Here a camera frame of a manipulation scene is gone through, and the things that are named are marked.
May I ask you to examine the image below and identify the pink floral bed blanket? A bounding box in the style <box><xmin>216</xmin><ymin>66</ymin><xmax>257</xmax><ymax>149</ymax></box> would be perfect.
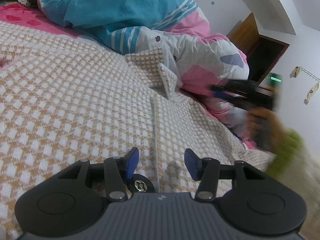
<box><xmin>0</xmin><ymin>4</ymin><xmax>262</xmax><ymax>153</ymax></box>

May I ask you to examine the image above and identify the pink white patterned quilt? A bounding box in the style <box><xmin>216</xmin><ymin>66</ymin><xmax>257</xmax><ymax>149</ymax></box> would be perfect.
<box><xmin>110</xmin><ymin>6</ymin><xmax>254</xmax><ymax>145</ymax></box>

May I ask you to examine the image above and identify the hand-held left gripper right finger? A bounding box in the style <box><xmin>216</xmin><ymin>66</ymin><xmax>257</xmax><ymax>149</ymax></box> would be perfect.
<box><xmin>184</xmin><ymin>149</ymin><xmax>265</xmax><ymax>202</ymax></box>

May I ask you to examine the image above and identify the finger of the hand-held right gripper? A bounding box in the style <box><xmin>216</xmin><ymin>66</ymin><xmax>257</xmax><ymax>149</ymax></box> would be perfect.
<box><xmin>214</xmin><ymin>91</ymin><xmax>253</xmax><ymax>108</ymax></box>
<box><xmin>211</xmin><ymin>79</ymin><xmax>253</xmax><ymax>92</ymax></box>

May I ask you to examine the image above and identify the person's right hand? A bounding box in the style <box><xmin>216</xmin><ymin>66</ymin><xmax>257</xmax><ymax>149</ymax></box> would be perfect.
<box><xmin>247</xmin><ymin>106</ymin><xmax>285</xmax><ymax>143</ymax></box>

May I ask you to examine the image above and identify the white wall hook rail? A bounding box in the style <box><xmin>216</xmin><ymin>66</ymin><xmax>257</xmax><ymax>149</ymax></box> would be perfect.
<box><xmin>296</xmin><ymin>66</ymin><xmax>320</xmax><ymax>82</ymax></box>

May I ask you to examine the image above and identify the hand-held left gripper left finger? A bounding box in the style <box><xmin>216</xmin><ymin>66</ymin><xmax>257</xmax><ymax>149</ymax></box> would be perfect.
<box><xmin>58</xmin><ymin>147</ymin><xmax>139</xmax><ymax>202</ymax></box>

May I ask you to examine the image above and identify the beige checked knit sweater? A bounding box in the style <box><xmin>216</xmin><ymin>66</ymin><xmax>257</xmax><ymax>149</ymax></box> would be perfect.
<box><xmin>0</xmin><ymin>21</ymin><xmax>278</xmax><ymax>240</ymax></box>

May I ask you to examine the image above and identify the brown wooden door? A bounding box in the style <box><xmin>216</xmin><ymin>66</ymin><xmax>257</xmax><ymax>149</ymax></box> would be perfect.
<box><xmin>226</xmin><ymin>12</ymin><xmax>293</xmax><ymax>88</ymax></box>

